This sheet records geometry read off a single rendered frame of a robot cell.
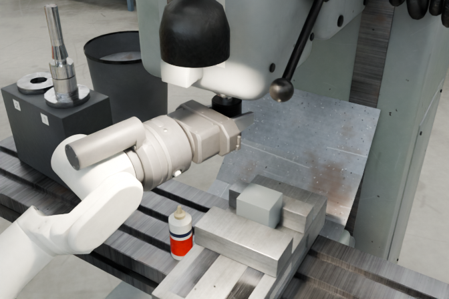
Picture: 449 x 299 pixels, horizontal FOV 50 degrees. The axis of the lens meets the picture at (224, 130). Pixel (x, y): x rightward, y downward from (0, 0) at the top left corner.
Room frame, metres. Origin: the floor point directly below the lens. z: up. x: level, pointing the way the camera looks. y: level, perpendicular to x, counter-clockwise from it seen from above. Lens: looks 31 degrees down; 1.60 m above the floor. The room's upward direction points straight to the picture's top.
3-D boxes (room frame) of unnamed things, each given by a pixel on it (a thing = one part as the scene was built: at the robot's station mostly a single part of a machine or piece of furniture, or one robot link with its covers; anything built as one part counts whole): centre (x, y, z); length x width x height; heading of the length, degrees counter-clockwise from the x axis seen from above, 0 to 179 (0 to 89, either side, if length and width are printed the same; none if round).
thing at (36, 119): (0.92, 0.36, 1.06); 0.22 x 0.12 x 0.20; 52
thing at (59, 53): (0.89, 0.32, 1.28); 0.03 x 0.03 x 0.11
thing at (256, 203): (0.63, -0.06, 1.07); 0.06 x 0.05 x 0.06; 60
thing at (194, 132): (0.59, 0.06, 1.23); 0.13 x 0.12 x 0.10; 44
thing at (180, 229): (0.64, 0.08, 1.01); 0.04 x 0.04 x 0.11
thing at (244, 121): (0.63, -0.02, 1.23); 0.06 x 0.02 x 0.03; 134
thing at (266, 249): (0.58, -0.03, 1.05); 0.15 x 0.06 x 0.04; 60
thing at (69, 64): (0.89, 0.32, 1.22); 0.05 x 0.05 x 0.01
